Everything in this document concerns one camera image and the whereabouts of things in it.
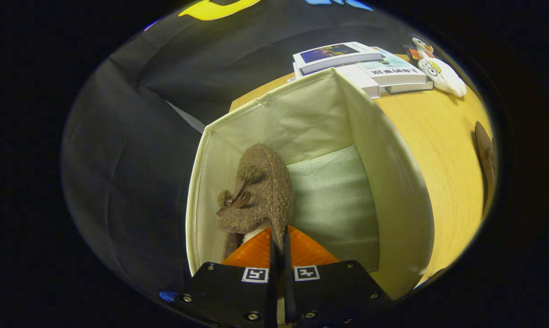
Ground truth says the white seal plush toy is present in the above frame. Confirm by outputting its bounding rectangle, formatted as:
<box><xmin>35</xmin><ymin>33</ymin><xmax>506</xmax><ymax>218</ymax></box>
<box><xmin>418</xmin><ymin>57</ymin><xmax>467</xmax><ymax>98</ymax></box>

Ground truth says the green fabric storage box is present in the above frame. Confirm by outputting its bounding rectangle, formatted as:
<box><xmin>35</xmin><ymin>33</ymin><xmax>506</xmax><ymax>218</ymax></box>
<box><xmin>185</xmin><ymin>67</ymin><xmax>435</xmax><ymax>301</ymax></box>

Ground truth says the black book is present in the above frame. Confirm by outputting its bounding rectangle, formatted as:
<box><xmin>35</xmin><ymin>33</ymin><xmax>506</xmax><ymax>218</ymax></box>
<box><xmin>384</xmin><ymin>80</ymin><xmax>434</xmax><ymax>95</ymax></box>

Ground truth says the night photo cover book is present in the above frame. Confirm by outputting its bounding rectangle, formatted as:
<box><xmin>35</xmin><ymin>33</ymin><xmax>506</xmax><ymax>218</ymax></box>
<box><xmin>293</xmin><ymin>41</ymin><xmax>383</xmax><ymax>76</ymax></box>

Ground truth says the penguin plush toy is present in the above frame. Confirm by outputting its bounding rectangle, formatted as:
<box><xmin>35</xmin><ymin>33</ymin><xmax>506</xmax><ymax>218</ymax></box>
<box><xmin>404</xmin><ymin>36</ymin><xmax>434</xmax><ymax>60</ymax></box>

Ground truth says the brown fuzzy shoe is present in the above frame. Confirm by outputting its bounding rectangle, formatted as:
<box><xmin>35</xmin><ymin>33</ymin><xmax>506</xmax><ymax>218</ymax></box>
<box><xmin>216</xmin><ymin>143</ymin><xmax>294</xmax><ymax>260</ymax></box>
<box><xmin>474</xmin><ymin>121</ymin><xmax>496</xmax><ymax>215</ymax></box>

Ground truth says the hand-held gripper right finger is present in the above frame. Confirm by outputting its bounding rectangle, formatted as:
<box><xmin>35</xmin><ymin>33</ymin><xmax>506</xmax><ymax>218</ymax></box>
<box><xmin>281</xmin><ymin>225</ymin><xmax>393</xmax><ymax>328</ymax></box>

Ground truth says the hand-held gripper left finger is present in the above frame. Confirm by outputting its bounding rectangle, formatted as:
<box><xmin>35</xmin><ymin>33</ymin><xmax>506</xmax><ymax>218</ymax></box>
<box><xmin>172</xmin><ymin>226</ymin><xmax>277</xmax><ymax>328</ymax></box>

